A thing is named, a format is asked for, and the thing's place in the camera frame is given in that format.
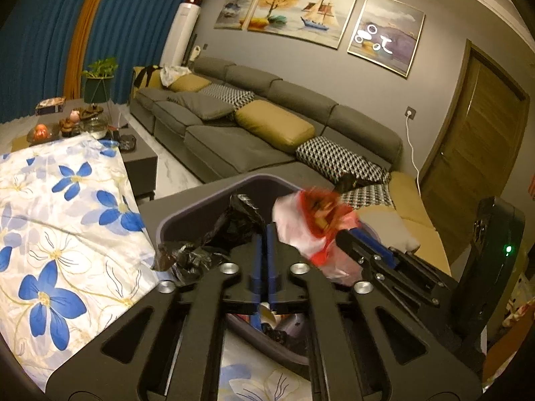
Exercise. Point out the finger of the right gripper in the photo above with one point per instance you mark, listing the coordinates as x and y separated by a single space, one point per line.
404 275

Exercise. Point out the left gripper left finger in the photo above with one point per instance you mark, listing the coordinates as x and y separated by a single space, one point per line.
168 346

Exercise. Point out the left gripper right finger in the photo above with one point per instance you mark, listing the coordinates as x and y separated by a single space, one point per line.
362 344

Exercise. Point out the pink plastic bag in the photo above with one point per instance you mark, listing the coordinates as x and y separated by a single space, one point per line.
324 253

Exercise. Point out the black plastic trash bag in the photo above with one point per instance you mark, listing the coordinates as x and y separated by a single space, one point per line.
193 243

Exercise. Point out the red snack wrapper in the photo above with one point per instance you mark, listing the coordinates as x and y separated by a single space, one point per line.
324 212

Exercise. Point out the grey trash bin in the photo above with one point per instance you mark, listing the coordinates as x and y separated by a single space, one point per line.
264 191

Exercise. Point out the brown wooden door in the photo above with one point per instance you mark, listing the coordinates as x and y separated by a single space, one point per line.
476 149

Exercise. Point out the floral blue white tablecloth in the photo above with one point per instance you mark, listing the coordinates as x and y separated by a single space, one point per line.
75 252

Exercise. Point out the black white patterned pillow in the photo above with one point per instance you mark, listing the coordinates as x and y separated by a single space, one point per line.
332 161

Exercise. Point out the mustard yellow cushion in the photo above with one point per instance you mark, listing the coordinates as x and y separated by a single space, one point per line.
281 129

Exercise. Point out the grey sectional sofa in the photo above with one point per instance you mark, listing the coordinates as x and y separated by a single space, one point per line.
221 119

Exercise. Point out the dark coffee table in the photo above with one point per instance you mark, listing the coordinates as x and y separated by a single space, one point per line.
141 162

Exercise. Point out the right purple landscape painting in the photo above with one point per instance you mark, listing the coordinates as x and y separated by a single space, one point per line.
387 33

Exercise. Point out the grey flat cushion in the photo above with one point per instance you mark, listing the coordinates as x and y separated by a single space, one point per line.
203 106

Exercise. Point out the far patterned pillow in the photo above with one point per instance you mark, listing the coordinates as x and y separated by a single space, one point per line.
236 97

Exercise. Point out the far mustard cushion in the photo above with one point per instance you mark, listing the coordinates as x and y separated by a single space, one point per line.
189 83

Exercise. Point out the green potted plant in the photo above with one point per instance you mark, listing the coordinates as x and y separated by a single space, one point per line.
98 80

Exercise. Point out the white cloth on sofa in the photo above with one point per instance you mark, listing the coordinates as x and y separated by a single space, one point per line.
170 73

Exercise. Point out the sailboat tree painting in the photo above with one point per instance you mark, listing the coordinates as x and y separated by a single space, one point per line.
322 22

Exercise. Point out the orange curtain strip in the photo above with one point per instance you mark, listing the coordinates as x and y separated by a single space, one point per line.
78 47

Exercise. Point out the white standing air conditioner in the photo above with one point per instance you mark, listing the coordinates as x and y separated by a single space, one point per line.
180 34

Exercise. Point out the small left landscape painting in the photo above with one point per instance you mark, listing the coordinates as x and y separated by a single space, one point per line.
233 14

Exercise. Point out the blue curtain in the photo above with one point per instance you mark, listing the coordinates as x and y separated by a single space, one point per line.
46 45

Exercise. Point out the wall power socket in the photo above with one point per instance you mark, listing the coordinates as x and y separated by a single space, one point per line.
410 112

